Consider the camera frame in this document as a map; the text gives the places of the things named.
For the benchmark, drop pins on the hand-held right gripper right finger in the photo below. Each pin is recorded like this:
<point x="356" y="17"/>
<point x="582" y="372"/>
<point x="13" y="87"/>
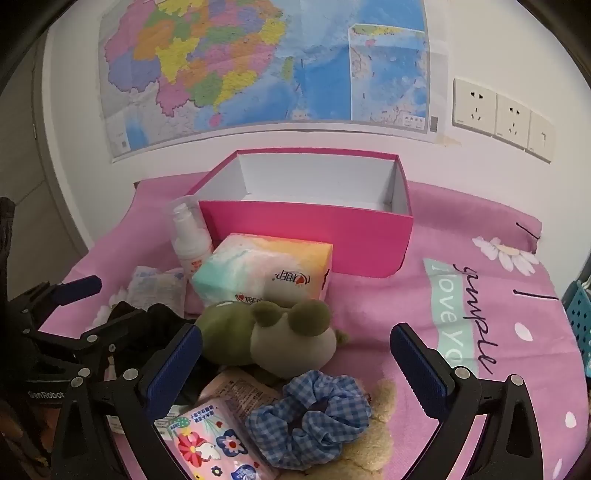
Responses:
<point x="420" y="364"/>

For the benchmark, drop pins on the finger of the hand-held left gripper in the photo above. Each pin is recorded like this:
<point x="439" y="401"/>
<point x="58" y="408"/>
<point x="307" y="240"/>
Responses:
<point x="78" y="288"/>
<point x="115" y="325"/>

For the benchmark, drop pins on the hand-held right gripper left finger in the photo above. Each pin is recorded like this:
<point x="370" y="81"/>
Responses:
<point x="178" y="364"/>

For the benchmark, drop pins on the black cloth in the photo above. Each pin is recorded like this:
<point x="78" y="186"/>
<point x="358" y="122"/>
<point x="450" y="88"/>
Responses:
<point x="171" y="318"/>

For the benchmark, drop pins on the small white soft pack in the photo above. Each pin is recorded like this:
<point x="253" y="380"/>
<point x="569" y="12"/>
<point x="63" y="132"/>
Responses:
<point x="154" y="286"/>

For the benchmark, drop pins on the brown soft packet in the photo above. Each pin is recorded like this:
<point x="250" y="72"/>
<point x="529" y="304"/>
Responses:
<point x="244" y="392"/>

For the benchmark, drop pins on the pink floral tissue packet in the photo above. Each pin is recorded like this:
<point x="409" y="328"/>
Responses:
<point x="212" y="443"/>

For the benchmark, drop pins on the green frog plush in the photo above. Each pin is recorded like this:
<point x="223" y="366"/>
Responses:
<point x="258" y="332"/>

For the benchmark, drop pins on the beige teddy bear plush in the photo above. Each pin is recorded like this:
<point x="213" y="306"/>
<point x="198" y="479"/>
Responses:
<point x="374" y="443"/>

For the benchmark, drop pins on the blue gingham scrunchie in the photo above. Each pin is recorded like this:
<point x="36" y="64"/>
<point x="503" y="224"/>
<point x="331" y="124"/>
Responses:
<point x="323" y="429"/>

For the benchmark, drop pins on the pastel tissue pack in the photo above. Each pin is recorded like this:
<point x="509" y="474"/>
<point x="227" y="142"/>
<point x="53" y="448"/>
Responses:
<point x="258" y="267"/>

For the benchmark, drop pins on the pink cardboard box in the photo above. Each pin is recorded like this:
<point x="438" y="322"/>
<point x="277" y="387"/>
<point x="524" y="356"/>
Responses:
<point x="323" y="230"/>

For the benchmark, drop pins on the pink printed blanket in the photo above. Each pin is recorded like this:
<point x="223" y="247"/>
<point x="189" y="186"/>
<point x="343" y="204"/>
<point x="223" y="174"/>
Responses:
<point x="498" y="332"/>

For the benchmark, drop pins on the white spray bottle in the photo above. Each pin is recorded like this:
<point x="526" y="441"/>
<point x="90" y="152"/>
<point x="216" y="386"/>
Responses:
<point x="191" y="249"/>

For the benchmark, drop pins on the grey door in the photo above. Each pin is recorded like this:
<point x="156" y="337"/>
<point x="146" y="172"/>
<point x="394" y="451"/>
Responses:
<point x="32" y="175"/>

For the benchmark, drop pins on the blue plastic basket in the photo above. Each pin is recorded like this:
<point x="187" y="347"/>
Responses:
<point x="579" y="323"/>

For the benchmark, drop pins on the colourful wall map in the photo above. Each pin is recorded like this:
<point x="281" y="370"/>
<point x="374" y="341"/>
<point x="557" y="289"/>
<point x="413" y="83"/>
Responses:
<point x="258" y="69"/>

